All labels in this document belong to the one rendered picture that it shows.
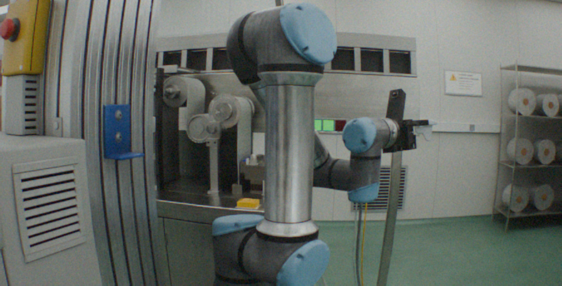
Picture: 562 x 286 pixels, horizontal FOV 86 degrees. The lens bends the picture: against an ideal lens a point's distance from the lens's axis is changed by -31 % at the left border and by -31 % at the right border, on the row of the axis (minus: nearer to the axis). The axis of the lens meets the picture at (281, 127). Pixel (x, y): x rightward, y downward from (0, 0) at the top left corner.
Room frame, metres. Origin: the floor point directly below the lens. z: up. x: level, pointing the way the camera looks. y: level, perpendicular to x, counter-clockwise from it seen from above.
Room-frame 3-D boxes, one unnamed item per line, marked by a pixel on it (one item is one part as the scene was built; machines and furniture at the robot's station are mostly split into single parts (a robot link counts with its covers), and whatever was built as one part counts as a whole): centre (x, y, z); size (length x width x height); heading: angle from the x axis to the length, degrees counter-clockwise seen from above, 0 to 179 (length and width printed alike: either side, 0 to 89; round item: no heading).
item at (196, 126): (1.95, 0.34, 1.17); 0.26 x 0.12 x 0.12; 171
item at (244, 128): (1.92, 0.16, 1.11); 0.23 x 0.01 x 0.18; 171
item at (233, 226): (0.84, 0.08, 0.98); 0.13 x 0.12 x 0.14; 46
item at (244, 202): (1.56, 0.12, 0.91); 0.07 x 0.07 x 0.02; 81
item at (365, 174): (0.96, -0.18, 1.12); 0.11 x 0.08 x 0.11; 46
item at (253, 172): (1.94, 0.04, 1.00); 0.40 x 0.16 x 0.06; 171
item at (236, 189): (1.93, 0.16, 0.92); 0.28 x 0.04 x 0.04; 171
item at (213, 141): (1.78, 0.28, 1.05); 0.06 x 0.05 x 0.31; 171
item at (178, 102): (1.98, 0.47, 1.33); 0.25 x 0.14 x 0.14; 171
